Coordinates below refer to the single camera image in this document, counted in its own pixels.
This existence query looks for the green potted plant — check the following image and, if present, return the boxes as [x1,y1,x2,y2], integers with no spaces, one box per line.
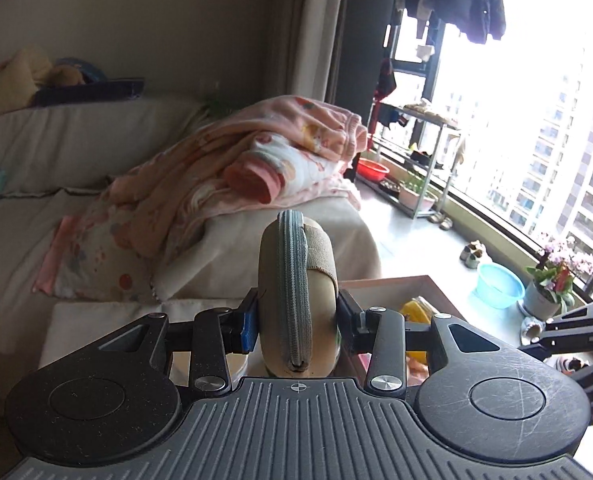
[399,172,437,213]

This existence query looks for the beige curtain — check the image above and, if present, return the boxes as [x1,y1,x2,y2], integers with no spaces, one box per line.
[296,0,352,106]

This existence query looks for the blue plastic basin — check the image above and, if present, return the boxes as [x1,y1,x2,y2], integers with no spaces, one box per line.
[477,262,526,309]

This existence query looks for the small patterned pot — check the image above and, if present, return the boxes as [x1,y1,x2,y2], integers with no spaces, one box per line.
[521,316,545,343]

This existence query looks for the red plastic basin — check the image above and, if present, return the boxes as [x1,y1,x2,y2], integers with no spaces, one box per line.
[357,157,391,184]

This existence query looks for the hanging red clothes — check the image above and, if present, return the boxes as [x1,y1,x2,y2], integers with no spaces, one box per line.
[371,57,397,103]

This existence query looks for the beige zip pouch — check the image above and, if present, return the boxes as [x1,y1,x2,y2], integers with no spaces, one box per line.
[257,209,340,378]

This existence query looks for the pink printed blanket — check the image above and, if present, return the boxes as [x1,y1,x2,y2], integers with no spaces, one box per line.
[31,95,370,303]

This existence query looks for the pair of small shoes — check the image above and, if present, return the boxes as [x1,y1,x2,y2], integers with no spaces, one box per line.
[459,241,487,268]

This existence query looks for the large window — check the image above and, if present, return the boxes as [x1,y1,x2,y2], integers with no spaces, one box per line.
[391,0,593,301]

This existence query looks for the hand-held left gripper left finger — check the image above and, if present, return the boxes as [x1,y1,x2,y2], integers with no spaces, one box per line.
[161,287,262,394]

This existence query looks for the yellow plastic item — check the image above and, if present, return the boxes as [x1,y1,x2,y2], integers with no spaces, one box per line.
[401,297,440,361]

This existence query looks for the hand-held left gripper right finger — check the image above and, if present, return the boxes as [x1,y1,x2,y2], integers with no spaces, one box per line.
[335,290,435,394]

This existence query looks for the dark blue cushion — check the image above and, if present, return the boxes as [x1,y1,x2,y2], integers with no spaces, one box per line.
[31,57,144,108]

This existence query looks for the pink cardboard box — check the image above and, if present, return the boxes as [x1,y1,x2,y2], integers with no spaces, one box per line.
[339,274,465,376]

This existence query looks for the metal rack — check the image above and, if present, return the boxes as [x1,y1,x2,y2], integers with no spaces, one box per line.
[369,102,462,220]

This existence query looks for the pink flower pot plant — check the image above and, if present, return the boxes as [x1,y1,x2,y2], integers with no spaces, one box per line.
[521,237,593,321]

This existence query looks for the brown plush toy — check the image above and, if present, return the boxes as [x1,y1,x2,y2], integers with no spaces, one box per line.
[46,62,84,86]

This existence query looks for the beige sofa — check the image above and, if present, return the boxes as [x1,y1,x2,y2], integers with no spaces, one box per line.
[0,95,382,411]

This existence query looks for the cream pillow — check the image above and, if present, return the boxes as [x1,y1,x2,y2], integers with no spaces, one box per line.
[0,49,52,121]

